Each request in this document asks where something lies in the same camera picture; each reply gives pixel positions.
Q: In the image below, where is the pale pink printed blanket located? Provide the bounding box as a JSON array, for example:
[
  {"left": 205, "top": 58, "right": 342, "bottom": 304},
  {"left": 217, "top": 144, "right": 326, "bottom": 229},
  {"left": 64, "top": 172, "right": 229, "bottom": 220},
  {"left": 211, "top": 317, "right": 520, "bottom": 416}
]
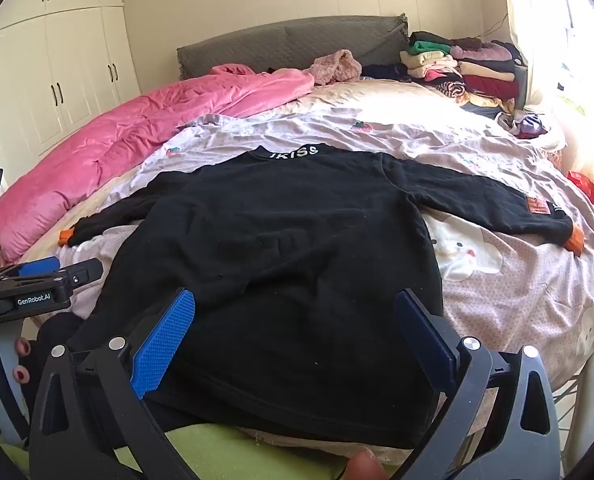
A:
[{"left": 57, "top": 110, "right": 594, "bottom": 401}]

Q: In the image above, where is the person's left hand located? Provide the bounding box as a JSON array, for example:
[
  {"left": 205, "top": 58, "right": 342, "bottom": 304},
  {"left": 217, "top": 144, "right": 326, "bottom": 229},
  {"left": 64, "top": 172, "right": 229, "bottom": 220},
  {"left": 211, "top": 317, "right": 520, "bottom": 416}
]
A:
[{"left": 12, "top": 336, "right": 34, "bottom": 385}]

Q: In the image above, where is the grey padded headboard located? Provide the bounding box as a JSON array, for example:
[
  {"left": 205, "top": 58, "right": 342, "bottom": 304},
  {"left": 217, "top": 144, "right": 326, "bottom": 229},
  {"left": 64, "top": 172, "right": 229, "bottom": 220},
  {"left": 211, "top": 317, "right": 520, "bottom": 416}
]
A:
[{"left": 177, "top": 14, "right": 410, "bottom": 81}]

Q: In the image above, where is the purple cloth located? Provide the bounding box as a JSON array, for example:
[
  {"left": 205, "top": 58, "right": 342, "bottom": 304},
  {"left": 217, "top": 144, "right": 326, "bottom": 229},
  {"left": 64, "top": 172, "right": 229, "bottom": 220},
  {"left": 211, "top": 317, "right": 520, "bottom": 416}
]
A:
[{"left": 497, "top": 110, "right": 550, "bottom": 140}]

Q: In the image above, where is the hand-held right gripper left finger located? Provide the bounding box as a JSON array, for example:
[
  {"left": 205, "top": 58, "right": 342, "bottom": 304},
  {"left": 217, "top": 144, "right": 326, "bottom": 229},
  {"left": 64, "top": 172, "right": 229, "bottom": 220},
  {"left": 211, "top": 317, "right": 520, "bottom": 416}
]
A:
[{"left": 28, "top": 287, "right": 198, "bottom": 480}]

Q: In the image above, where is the beige bed sheet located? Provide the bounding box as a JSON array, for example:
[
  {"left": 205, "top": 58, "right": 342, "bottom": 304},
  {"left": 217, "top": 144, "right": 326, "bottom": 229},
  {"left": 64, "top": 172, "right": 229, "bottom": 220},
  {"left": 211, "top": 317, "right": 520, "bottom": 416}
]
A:
[{"left": 177, "top": 77, "right": 568, "bottom": 161}]

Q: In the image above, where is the red bag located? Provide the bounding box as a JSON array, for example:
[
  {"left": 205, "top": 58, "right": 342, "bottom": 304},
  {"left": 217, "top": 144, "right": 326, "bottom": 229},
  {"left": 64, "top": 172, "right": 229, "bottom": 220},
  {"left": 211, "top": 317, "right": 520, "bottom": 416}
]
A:
[{"left": 567, "top": 170, "right": 594, "bottom": 216}]

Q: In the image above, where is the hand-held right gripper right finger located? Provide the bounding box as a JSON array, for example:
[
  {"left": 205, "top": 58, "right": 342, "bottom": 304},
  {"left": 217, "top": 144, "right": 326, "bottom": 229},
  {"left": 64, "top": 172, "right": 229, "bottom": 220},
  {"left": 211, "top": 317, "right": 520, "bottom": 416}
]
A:
[{"left": 394, "top": 289, "right": 563, "bottom": 480}]

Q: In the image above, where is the person's right hand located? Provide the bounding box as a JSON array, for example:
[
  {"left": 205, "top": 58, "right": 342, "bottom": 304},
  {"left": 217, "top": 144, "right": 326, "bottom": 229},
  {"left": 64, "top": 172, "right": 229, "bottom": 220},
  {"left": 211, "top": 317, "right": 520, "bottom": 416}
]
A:
[{"left": 344, "top": 449, "right": 390, "bottom": 480}]

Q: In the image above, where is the stack of folded clothes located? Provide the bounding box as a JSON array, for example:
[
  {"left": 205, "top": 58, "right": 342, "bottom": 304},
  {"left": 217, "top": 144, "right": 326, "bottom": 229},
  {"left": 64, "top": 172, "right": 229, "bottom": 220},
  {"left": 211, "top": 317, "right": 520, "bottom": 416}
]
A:
[{"left": 401, "top": 31, "right": 528, "bottom": 111}]

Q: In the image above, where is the black sweater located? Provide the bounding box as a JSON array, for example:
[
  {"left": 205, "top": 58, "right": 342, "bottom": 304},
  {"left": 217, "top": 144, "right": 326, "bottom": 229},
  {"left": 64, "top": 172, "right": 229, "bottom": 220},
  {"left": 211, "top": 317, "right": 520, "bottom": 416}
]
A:
[{"left": 59, "top": 144, "right": 585, "bottom": 448}]

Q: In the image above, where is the pink fluffy garment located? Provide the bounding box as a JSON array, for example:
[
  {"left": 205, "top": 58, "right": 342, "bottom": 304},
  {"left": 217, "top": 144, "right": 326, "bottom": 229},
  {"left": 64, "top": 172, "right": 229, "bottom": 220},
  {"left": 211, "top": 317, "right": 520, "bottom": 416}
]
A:
[{"left": 311, "top": 50, "right": 363, "bottom": 86}]

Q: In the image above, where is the white wardrobe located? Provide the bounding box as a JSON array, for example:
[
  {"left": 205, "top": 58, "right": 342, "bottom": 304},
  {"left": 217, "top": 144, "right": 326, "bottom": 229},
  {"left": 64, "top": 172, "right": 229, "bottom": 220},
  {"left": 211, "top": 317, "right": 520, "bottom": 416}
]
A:
[{"left": 0, "top": 0, "right": 142, "bottom": 191}]

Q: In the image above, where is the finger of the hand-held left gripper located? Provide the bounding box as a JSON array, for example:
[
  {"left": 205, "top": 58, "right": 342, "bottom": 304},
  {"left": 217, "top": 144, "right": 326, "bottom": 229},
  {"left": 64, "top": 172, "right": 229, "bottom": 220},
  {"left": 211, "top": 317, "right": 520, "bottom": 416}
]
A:
[
  {"left": 51, "top": 258, "right": 104, "bottom": 302},
  {"left": 0, "top": 256, "right": 61, "bottom": 282}
]

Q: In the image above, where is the lime green cloth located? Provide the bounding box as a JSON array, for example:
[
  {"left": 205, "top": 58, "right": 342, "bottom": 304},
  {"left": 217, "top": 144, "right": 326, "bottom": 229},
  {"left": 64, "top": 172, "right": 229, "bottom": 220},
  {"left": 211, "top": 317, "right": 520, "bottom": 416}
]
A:
[{"left": 112, "top": 422, "right": 358, "bottom": 480}]

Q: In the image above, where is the pink quilt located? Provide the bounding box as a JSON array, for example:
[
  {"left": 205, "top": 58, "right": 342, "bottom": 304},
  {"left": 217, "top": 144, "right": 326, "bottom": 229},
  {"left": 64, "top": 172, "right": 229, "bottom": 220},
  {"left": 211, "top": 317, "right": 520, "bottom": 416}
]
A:
[{"left": 0, "top": 62, "right": 315, "bottom": 266}]

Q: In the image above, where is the white curtain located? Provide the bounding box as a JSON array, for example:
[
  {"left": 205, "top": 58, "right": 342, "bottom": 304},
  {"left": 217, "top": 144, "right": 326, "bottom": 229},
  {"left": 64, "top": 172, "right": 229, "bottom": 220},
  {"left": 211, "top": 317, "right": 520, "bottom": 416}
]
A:
[{"left": 497, "top": 0, "right": 594, "bottom": 196}]

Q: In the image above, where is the dark navy garment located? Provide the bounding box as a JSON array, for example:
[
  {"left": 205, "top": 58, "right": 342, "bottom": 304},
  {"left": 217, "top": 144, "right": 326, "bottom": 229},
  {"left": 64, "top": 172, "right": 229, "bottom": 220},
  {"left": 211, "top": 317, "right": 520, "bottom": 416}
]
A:
[{"left": 362, "top": 62, "right": 413, "bottom": 83}]

